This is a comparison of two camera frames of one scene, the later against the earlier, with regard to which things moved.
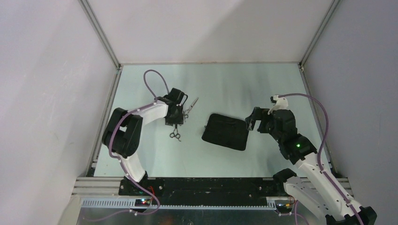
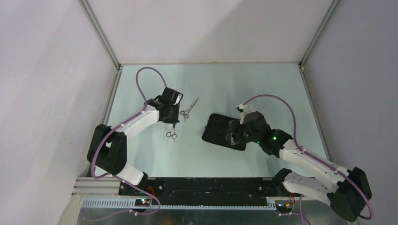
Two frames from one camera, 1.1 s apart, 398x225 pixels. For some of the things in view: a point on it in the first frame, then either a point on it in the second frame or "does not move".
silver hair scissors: (186, 112) does not move
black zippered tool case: (227, 131) does not move
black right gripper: (260, 114) → (237, 126)
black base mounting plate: (202, 188) does not move
